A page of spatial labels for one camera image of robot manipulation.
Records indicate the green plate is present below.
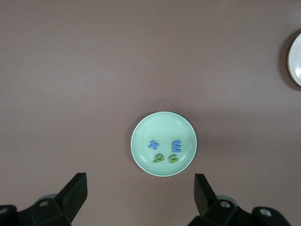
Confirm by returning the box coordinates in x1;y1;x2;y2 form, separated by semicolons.
130;111;198;177

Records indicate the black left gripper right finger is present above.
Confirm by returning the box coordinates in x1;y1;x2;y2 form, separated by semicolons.
190;173;292;226

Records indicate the brown table mat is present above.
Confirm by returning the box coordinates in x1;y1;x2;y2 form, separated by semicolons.
0;0;301;226

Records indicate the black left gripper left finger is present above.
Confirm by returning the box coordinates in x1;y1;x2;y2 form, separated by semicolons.
0;172;88;226

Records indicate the beige plate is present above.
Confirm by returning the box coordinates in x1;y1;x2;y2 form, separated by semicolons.
287;32;301;87

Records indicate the blue letter m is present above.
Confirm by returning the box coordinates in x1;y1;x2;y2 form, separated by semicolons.
171;140;183;153

